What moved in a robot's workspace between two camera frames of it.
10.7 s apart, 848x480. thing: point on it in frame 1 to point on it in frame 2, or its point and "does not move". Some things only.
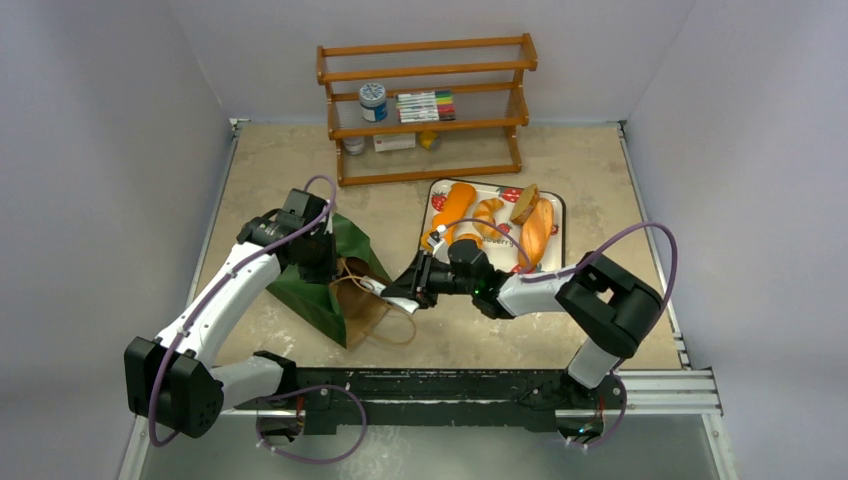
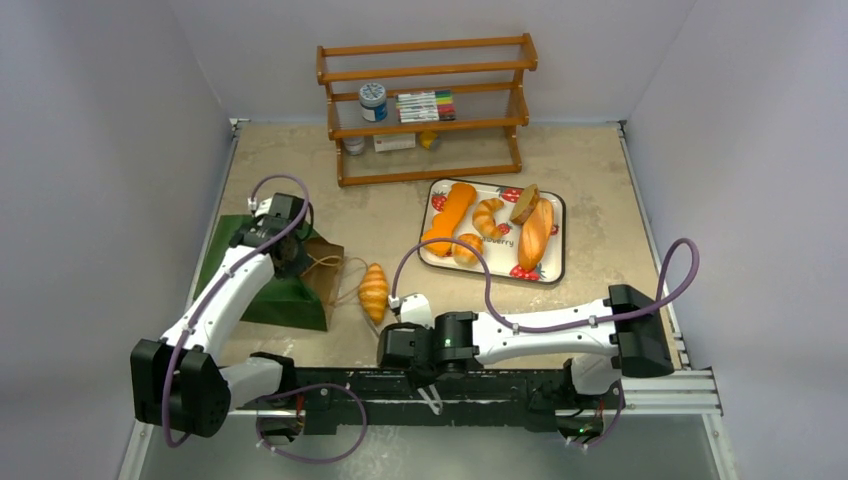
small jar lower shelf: x=354 y=145 does not move
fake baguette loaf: x=535 y=234 does not move
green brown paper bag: x=345 y=307 to x=301 y=299
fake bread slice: x=525 y=205 does not move
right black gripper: x=423 y=283 to x=390 y=345
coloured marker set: x=421 y=107 does not move
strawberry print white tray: x=520 y=229 does not move
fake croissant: x=485 y=210 does not move
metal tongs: x=376 y=288 to x=435 y=405
